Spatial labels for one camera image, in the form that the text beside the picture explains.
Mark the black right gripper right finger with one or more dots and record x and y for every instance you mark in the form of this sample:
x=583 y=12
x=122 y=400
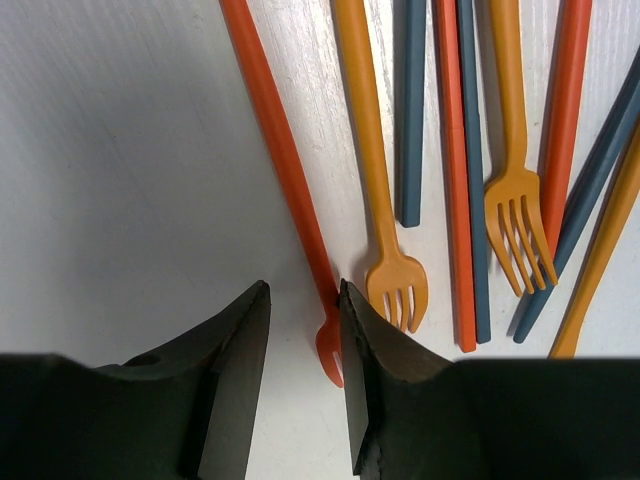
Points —
x=415 y=415

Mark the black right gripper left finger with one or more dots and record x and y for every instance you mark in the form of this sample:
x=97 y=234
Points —
x=183 y=410

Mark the orange plastic fork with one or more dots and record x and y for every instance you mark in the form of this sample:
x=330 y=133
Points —
x=281 y=145

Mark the yellow plastic fork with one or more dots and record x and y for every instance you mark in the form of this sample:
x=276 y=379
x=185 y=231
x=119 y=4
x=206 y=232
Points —
x=397 y=284
x=512 y=200

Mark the yellow plastic knife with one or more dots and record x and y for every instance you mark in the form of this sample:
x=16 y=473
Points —
x=616 y=213

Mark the blue chopstick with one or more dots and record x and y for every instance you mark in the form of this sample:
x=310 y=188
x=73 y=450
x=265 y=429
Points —
x=466 y=38
x=409 y=30

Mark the blue plastic knife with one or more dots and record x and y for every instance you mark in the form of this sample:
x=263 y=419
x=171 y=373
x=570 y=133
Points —
x=613 y=137

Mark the orange chopstick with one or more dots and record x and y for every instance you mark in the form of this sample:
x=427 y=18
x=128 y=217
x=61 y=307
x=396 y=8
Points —
x=459 y=209

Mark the orange plastic knife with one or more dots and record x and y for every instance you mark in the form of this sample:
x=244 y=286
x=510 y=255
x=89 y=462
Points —
x=568 y=66

